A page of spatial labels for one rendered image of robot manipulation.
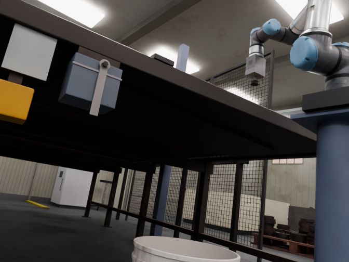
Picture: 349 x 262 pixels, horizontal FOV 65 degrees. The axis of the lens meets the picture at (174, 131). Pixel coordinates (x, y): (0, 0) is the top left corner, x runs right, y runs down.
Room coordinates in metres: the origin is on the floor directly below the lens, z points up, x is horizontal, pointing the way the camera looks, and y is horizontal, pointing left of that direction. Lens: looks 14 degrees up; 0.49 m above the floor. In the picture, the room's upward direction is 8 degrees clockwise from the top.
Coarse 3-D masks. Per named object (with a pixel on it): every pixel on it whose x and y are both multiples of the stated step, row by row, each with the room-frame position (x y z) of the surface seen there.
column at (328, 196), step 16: (320, 112) 0.91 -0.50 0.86; (336, 112) 0.87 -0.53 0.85; (320, 128) 0.97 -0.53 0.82; (336, 128) 0.92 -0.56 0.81; (320, 144) 0.97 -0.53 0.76; (336, 144) 0.92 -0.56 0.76; (320, 160) 0.97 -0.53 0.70; (336, 160) 0.92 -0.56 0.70; (320, 176) 0.97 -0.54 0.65; (336, 176) 0.92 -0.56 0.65; (320, 192) 0.97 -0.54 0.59; (336, 192) 0.92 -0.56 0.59; (320, 208) 0.97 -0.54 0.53; (336, 208) 0.92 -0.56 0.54; (320, 224) 0.97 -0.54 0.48; (336, 224) 0.92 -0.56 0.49; (320, 240) 0.96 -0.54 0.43; (336, 240) 0.92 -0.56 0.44; (320, 256) 0.96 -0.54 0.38; (336, 256) 0.92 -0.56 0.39
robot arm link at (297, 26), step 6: (306, 6) 1.10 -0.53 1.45; (300, 12) 1.14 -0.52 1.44; (300, 18) 1.14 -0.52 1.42; (294, 24) 1.18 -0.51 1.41; (300, 24) 1.16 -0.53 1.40; (288, 30) 1.22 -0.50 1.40; (294, 30) 1.20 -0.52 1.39; (300, 30) 1.19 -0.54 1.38; (288, 36) 1.23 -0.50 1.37; (294, 36) 1.23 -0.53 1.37; (282, 42) 1.27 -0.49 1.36; (288, 42) 1.26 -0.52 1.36
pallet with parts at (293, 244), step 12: (264, 216) 4.48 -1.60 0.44; (264, 228) 4.47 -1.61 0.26; (276, 228) 4.79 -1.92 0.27; (288, 228) 4.84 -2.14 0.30; (300, 228) 4.33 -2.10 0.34; (312, 228) 3.94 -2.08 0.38; (264, 240) 4.52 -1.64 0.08; (276, 240) 4.78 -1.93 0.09; (288, 240) 4.17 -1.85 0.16; (300, 240) 4.09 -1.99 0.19; (312, 240) 3.96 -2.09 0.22; (288, 252) 4.11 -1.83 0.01; (300, 252) 4.10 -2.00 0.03; (312, 252) 4.38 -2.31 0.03
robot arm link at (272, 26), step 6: (264, 24) 1.21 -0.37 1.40; (270, 24) 1.18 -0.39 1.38; (276, 24) 1.19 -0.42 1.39; (258, 30) 1.26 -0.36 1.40; (264, 30) 1.21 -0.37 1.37; (270, 30) 1.19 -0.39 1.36; (276, 30) 1.19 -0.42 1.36; (282, 30) 1.22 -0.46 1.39; (258, 36) 1.27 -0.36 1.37; (264, 36) 1.24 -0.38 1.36; (270, 36) 1.23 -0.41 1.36; (276, 36) 1.23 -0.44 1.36; (282, 36) 1.23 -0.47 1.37
